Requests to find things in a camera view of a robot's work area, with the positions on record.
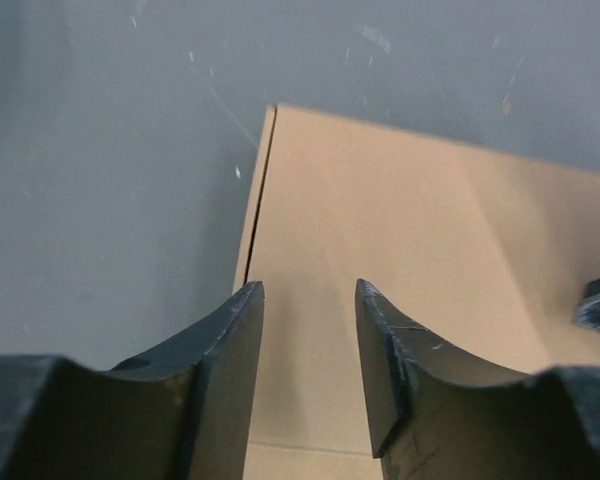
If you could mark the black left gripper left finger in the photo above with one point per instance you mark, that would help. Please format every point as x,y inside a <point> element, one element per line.
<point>179,410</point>

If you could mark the brown cardboard box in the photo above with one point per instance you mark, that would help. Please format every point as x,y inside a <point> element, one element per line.
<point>487,250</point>

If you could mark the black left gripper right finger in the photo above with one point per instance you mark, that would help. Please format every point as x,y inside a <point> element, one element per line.
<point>436,411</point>

